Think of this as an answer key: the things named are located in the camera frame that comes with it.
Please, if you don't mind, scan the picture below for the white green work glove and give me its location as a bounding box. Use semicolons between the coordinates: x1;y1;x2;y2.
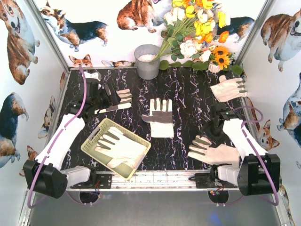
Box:
95;127;146;169

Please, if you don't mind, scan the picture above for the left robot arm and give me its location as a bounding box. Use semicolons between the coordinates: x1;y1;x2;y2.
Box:
23;79;121;199

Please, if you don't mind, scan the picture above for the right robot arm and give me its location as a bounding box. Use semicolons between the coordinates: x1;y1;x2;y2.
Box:
201;102;280;196

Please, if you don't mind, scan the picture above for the yellow-green storage basket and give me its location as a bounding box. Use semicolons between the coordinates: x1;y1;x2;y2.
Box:
81;118;151;181

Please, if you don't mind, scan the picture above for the far left work glove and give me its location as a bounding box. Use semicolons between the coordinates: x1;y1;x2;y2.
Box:
94;89;133;114

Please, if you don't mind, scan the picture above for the far right work glove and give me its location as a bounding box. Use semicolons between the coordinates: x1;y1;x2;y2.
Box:
210;75;247;102

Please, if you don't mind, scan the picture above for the grey bucket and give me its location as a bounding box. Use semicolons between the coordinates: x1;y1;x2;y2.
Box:
134;44;160;80

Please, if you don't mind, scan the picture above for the white ribbed flower pot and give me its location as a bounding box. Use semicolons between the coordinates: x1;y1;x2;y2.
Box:
208;61;221;73

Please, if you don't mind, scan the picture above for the artificial flower bouquet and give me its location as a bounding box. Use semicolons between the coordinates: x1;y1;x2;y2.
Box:
151;0;253;75

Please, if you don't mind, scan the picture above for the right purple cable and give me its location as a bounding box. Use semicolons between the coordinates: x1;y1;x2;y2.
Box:
211;105;281;207

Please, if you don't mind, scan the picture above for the purple cable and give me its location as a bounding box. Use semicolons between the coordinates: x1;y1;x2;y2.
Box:
27;65;100;209
211;105;281;207

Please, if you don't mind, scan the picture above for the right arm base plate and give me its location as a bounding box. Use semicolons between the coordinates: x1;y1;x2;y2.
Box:
188;165;237;189

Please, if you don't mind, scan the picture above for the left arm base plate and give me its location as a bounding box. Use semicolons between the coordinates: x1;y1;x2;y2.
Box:
71;173;112;189

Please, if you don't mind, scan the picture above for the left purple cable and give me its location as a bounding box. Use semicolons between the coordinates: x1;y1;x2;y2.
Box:
27;65;100;209

